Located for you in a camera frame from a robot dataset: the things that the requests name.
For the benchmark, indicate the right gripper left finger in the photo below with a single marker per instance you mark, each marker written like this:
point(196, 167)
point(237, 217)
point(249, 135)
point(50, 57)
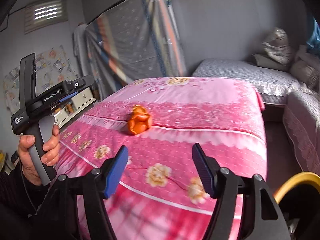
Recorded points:
point(60, 207)

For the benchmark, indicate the yellow rimmed black trash bin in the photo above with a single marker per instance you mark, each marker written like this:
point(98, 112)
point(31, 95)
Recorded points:
point(298, 199)

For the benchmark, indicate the person's left hand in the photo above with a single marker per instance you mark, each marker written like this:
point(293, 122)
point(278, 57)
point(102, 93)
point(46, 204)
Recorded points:
point(38, 149)

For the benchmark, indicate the white drawer cabinet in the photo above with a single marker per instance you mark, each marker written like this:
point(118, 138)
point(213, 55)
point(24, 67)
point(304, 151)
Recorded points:
point(70, 109)

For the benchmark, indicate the orange crumpled snack wrapper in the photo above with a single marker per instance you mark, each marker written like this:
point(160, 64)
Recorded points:
point(140, 120)

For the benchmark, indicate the grey quilted corner sofa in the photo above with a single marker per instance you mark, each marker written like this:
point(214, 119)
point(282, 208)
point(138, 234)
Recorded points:
point(285, 98)

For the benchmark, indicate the covered leaning mattress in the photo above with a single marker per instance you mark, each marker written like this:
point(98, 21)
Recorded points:
point(131, 40)

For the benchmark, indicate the grey cushion pile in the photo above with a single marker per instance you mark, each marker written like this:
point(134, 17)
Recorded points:
point(305, 68)

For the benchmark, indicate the grey bolster under tiger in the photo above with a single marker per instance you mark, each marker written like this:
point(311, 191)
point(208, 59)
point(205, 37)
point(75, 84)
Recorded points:
point(266, 62)

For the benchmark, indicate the white tiger plush toy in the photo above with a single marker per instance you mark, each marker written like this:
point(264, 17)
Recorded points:
point(277, 46)

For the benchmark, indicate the blue curtain left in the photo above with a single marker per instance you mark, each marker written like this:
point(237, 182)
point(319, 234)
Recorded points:
point(313, 35)

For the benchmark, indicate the cartoon wall sticker sheet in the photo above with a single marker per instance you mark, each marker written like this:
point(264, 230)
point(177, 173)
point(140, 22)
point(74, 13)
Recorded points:
point(52, 67)

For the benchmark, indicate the wall vent grille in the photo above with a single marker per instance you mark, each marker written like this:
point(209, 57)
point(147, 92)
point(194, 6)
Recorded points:
point(44, 13)

